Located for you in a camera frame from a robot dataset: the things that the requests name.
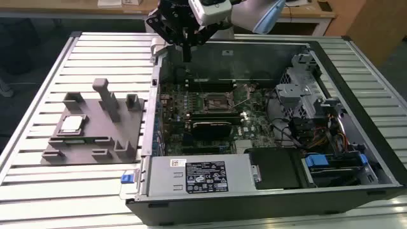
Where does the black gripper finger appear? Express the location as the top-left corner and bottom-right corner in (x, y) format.
(145, 9), (189, 62)
(187, 22), (220, 62)

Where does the silver CPU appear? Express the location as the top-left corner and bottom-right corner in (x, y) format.
(60, 116), (85, 132)

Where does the CPU socket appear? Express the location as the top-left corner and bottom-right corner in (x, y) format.
(203, 93), (236, 113)

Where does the white cardboard box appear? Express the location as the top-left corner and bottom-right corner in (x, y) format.
(96, 0), (123, 7)

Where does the black RAM slot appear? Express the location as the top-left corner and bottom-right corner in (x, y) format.
(185, 80), (235, 87)
(185, 85), (235, 93)

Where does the wooden desk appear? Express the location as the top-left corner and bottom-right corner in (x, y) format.
(0, 0), (338, 36)

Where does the silver metal drive cage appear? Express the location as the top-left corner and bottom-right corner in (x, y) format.
(275, 53), (343, 120)

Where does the black RAM stick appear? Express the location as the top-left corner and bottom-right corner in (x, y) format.
(189, 116), (243, 125)

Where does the green motherboard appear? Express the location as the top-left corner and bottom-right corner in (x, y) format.
(157, 81), (287, 156)

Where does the small black graphics card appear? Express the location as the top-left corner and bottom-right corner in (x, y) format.
(189, 121), (232, 141)

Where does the black office chair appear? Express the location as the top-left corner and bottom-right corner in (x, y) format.
(0, 18), (41, 76)

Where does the grey parts rack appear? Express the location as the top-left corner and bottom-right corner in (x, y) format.
(40, 78), (148, 166)

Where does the silver chipset heatsink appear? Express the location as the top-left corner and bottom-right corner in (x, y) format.
(233, 140), (252, 153)

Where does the wooden cabinet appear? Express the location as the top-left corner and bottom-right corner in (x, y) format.
(326, 0), (407, 67)

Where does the grey stand foot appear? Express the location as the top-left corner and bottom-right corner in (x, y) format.
(0, 78), (15, 97)

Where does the green RAM stick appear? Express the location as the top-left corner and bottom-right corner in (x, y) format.
(63, 139), (97, 146)

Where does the silver power supply unit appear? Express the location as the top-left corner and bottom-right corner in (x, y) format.
(136, 154), (261, 198)

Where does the blue disk carrier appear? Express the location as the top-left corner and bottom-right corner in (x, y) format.
(303, 154), (330, 172)

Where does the black PC case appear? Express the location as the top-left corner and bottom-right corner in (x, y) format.
(119, 37), (407, 226)

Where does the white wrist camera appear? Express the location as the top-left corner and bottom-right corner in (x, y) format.
(188, 0), (232, 26)

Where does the grey case latch handle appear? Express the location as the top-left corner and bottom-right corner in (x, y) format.
(151, 38), (168, 57)

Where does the black cable bundle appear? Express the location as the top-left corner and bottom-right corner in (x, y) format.
(265, 92), (303, 150)

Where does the orange yellow wire bundle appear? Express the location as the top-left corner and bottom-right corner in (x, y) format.
(312, 114), (348, 153)

